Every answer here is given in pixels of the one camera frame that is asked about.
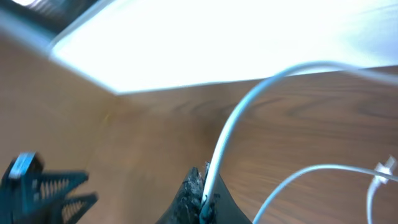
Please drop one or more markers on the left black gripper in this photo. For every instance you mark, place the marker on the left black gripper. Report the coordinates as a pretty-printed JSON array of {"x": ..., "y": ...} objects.
[{"x": 41, "y": 190}]

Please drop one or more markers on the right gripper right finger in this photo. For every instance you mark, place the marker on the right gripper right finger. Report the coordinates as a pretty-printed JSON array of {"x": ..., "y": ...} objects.
[{"x": 223, "y": 209}]

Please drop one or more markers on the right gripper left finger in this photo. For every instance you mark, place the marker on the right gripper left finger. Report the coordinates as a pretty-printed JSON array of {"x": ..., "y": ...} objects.
[{"x": 186, "y": 205}]

